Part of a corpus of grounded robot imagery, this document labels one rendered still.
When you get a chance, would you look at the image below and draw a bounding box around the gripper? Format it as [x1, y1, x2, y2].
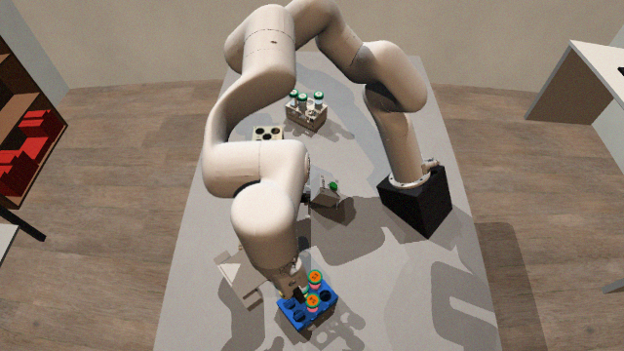
[270, 254, 308, 304]

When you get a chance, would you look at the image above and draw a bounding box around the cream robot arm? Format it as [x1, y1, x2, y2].
[202, 0, 440, 311]

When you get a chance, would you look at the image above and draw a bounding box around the blue tube rack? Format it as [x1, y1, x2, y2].
[276, 279, 337, 332]

